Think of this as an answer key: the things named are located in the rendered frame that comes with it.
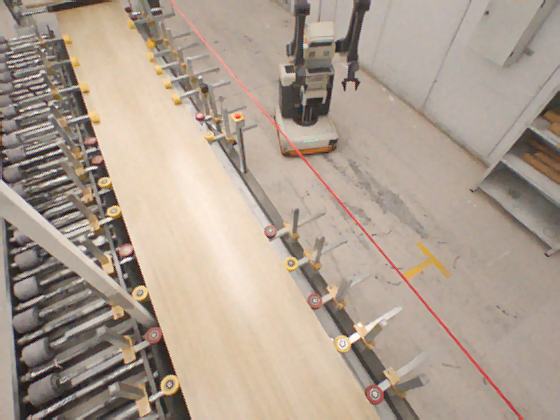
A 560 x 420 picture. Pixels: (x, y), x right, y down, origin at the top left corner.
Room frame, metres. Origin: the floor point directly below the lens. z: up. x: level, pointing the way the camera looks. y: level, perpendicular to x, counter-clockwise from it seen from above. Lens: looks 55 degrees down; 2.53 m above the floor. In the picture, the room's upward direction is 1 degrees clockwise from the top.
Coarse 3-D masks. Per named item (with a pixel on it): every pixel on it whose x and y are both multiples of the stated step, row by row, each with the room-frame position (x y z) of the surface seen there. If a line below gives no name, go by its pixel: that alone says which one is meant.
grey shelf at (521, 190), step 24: (552, 96) 2.05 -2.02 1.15; (528, 120) 2.07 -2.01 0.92; (528, 144) 2.23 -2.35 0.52; (552, 144) 2.14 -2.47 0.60; (504, 168) 2.27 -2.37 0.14; (528, 168) 1.91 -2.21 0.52; (504, 192) 1.94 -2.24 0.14; (528, 192) 1.95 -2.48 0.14; (552, 192) 1.64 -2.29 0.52; (528, 216) 1.66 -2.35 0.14; (552, 216) 1.66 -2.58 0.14; (552, 240) 1.40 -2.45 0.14
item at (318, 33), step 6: (312, 24) 2.59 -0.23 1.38; (318, 24) 2.60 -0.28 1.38; (324, 24) 2.60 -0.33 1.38; (330, 24) 2.61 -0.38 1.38; (312, 30) 2.56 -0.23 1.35; (318, 30) 2.56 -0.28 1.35; (324, 30) 2.57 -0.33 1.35; (330, 30) 2.57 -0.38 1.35; (312, 36) 2.53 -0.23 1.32; (318, 36) 2.53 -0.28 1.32; (324, 36) 2.54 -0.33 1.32; (330, 36) 2.55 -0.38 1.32; (312, 42) 2.53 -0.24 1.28; (318, 42) 2.54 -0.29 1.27; (324, 42) 2.55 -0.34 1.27; (330, 42) 2.57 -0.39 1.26
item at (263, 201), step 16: (160, 48) 3.51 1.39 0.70; (192, 96) 2.62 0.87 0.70; (224, 144) 1.96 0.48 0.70; (240, 176) 1.65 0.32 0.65; (256, 192) 1.45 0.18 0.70; (272, 208) 1.30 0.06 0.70; (272, 224) 1.19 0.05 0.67; (288, 240) 1.03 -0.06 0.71; (304, 272) 0.82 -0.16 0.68; (320, 288) 0.70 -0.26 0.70; (336, 320) 0.51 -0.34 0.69; (352, 320) 0.51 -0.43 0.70; (368, 352) 0.34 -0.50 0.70; (368, 368) 0.26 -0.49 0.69; (384, 368) 0.26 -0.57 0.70; (400, 400) 0.12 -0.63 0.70; (400, 416) 0.05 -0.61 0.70; (416, 416) 0.05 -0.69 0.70
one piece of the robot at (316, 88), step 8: (304, 40) 2.64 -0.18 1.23; (304, 48) 2.57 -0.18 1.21; (312, 48) 2.57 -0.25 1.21; (320, 48) 2.58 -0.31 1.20; (328, 48) 2.59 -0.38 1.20; (336, 48) 2.62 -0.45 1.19; (304, 56) 2.57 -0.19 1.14; (312, 56) 2.58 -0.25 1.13; (320, 56) 2.59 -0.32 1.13; (328, 56) 2.61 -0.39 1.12; (312, 80) 2.61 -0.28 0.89; (320, 80) 2.61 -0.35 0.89; (312, 88) 2.59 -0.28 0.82; (320, 88) 2.61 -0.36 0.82; (304, 96) 2.54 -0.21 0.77; (312, 96) 2.55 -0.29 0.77; (320, 96) 2.57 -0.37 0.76; (304, 104) 2.56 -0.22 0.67
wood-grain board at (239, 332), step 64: (128, 64) 2.82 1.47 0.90; (128, 128) 1.91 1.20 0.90; (192, 128) 1.92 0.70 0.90; (128, 192) 1.27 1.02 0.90; (192, 192) 1.28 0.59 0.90; (192, 256) 0.81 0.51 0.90; (256, 256) 0.81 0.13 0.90; (192, 320) 0.44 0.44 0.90; (256, 320) 0.45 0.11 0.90; (192, 384) 0.15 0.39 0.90; (256, 384) 0.16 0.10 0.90; (320, 384) 0.16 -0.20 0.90
